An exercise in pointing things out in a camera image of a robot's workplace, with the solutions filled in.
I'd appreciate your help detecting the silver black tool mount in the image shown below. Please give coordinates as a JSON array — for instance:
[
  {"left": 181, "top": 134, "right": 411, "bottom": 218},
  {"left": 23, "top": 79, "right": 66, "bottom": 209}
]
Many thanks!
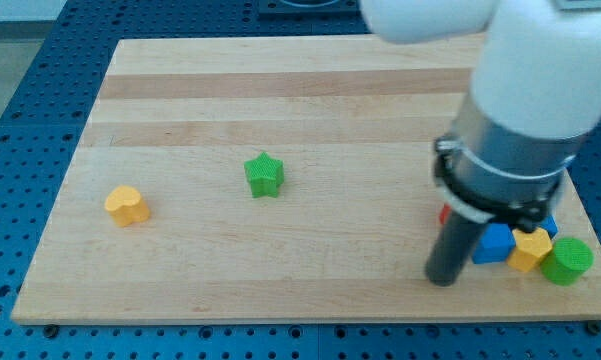
[{"left": 433, "top": 94, "right": 586, "bottom": 233}]

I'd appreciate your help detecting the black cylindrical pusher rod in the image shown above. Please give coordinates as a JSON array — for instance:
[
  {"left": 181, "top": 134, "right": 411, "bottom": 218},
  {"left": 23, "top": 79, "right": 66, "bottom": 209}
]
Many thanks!
[{"left": 425, "top": 210, "right": 489, "bottom": 287}]

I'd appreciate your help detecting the yellow heart block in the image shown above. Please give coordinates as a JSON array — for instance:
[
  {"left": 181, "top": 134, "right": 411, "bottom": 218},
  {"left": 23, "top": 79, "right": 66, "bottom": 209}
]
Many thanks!
[{"left": 104, "top": 185, "right": 151, "bottom": 227}]

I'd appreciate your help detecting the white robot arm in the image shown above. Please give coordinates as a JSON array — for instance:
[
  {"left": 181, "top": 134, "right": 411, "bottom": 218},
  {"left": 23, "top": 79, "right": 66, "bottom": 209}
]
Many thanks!
[{"left": 360, "top": 0, "right": 601, "bottom": 286}]

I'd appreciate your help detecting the green star block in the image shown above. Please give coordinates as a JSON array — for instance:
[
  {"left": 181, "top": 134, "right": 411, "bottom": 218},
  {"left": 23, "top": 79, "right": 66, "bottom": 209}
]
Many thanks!
[{"left": 244, "top": 152, "right": 285, "bottom": 198}]

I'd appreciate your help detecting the red block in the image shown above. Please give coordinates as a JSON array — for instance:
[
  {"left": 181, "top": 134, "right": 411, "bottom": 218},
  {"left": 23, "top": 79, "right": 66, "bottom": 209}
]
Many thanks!
[{"left": 438, "top": 203, "right": 451, "bottom": 225}]

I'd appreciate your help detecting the blue cube block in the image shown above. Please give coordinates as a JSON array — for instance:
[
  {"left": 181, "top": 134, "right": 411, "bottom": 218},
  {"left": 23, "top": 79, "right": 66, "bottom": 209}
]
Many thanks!
[{"left": 472, "top": 224, "right": 516, "bottom": 264}]

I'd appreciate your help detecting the yellow hexagon block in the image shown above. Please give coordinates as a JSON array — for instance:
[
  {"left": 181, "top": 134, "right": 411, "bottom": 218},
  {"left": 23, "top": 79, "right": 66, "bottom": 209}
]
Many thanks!
[{"left": 506, "top": 228, "right": 553, "bottom": 272}]

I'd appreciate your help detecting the blue block behind hexagon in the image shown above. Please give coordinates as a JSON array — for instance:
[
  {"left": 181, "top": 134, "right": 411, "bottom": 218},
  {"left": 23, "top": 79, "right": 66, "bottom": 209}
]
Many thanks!
[{"left": 539, "top": 215, "right": 559, "bottom": 239}]

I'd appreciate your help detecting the green cylinder block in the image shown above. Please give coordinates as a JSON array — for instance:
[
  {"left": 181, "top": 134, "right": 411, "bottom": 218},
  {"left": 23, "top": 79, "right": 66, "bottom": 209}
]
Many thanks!
[{"left": 540, "top": 237, "right": 594, "bottom": 286}]

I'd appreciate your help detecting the wooden board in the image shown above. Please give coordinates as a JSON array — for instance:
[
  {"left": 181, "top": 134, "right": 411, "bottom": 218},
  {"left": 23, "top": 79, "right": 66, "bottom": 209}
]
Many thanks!
[{"left": 11, "top": 35, "right": 601, "bottom": 325}]

